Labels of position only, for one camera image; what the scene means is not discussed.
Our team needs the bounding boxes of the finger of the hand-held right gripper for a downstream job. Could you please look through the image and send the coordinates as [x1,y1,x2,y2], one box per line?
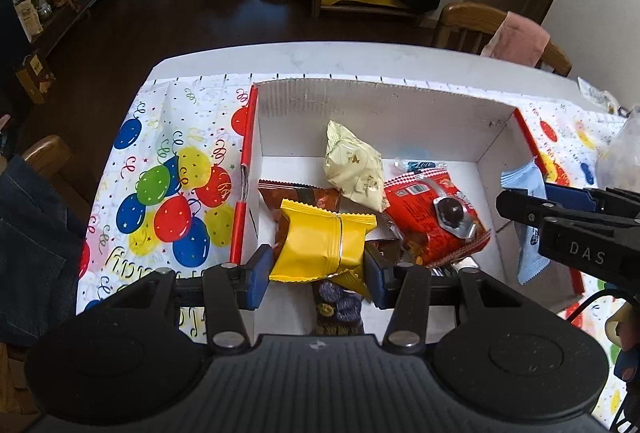
[545,182,640,224]
[496,189,640,240]

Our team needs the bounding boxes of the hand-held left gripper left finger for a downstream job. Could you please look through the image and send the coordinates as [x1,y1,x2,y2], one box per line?
[92,243,275,355]

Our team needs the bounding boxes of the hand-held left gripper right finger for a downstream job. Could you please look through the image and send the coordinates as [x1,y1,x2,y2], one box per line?
[364,244,551,356]

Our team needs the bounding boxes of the light blue snack packet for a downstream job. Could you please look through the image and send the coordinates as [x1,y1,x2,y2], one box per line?
[501,162,552,285]

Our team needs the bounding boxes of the black snack packet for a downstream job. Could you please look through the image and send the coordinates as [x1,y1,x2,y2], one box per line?
[312,280,364,337]

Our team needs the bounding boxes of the yellow snack packet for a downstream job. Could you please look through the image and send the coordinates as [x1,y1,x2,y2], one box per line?
[269,199,377,300]

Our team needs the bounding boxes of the chocolate ball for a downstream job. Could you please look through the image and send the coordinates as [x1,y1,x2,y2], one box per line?
[432,196,479,240]

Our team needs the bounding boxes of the red snack packet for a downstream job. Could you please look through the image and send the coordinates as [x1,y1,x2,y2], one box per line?
[382,168,492,266]

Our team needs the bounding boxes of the dark brown snack packet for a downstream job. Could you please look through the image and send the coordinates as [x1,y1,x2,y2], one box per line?
[258,180,342,254]

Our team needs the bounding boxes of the teal candy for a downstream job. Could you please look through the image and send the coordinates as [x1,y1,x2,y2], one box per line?
[394,158,447,175]

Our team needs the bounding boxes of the cream snack packet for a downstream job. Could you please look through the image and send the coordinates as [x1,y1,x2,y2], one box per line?
[324,120,388,212]

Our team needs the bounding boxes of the white cardboard box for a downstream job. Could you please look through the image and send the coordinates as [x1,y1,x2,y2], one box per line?
[229,76,587,340]

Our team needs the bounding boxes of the person's right hand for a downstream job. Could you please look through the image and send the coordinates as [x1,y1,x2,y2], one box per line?
[604,300,640,382]

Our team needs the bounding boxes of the clear plastic bag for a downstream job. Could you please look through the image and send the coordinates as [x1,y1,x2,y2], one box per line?
[595,106,640,190]

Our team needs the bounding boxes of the small clear packet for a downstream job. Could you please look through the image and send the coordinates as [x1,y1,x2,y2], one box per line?
[577,77,622,115]

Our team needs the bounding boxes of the pink cloth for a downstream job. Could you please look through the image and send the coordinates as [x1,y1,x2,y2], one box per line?
[481,12,551,67]

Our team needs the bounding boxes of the balloon printed tablecloth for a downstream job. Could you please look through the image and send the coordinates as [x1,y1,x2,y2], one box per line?
[75,73,640,433]

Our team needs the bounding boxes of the wooden chair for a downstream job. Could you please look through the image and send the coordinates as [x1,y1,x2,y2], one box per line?
[0,136,76,419]
[432,2,573,77]

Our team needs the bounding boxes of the blue jeans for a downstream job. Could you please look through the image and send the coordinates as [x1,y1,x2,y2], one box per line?
[0,156,89,347]

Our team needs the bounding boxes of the black cable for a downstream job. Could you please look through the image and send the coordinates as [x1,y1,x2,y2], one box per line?
[564,285,640,323]

